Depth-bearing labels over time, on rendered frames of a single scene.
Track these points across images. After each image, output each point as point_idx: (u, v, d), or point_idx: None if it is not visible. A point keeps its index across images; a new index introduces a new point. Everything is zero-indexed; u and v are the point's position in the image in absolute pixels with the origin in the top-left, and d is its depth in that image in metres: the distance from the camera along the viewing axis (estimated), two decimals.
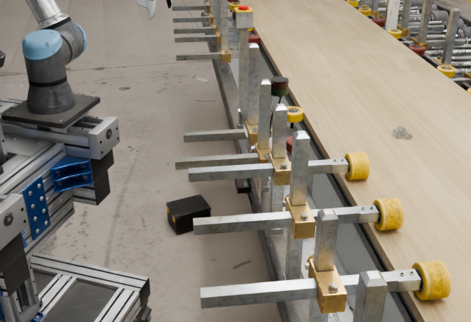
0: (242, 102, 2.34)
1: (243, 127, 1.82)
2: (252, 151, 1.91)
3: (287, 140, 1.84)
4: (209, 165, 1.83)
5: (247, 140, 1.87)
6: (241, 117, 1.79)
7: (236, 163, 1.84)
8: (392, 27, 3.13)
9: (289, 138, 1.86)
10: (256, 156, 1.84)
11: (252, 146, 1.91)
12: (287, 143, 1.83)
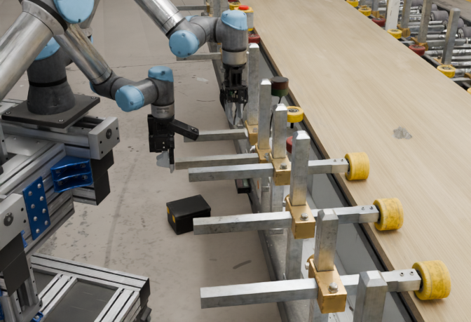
0: None
1: (243, 126, 1.82)
2: (252, 151, 1.91)
3: (287, 140, 1.84)
4: (209, 165, 1.83)
5: (247, 139, 1.87)
6: None
7: (236, 163, 1.84)
8: (392, 27, 3.13)
9: (289, 138, 1.86)
10: (256, 156, 1.84)
11: (252, 146, 1.91)
12: (287, 143, 1.83)
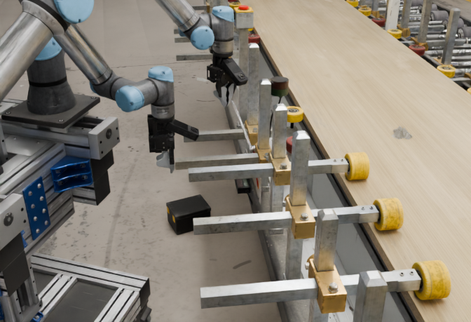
0: (242, 102, 2.34)
1: (239, 118, 1.95)
2: (252, 147, 1.91)
3: (287, 140, 1.84)
4: (209, 165, 1.83)
5: (245, 134, 1.93)
6: (235, 106, 1.96)
7: (236, 163, 1.84)
8: (392, 27, 3.13)
9: (289, 138, 1.86)
10: (256, 156, 1.84)
11: (252, 146, 1.92)
12: (287, 143, 1.83)
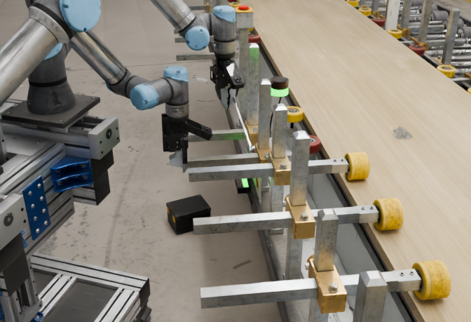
0: (242, 102, 2.34)
1: (239, 116, 1.93)
2: (253, 148, 1.91)
3: None
4: (221, 164, 1.83)
5: (246, 133, 1.92)
6: (235, 104, 1.94)
7: (248, 163, 1.84)
8: (392, 27, 3.13)
9: None
10: None
11: (252, 145, 1.92)
12: None
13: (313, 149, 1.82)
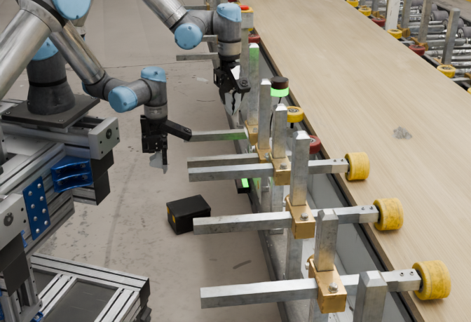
0: (242, 102, 2.34)
1: (244, 128, 1.82)
2: (253, 151, 1.91)
3: None
4: (221, 164, 1.83)
5: (248, 140, 1.87)
6: (242, 118, 1.78)
7: (248, 163, 1.84)
8: (392, 27, 3.13)
9: None
10: None
11: (253, 146, 1.91)
12: None
13: (313, 149, 1.82)
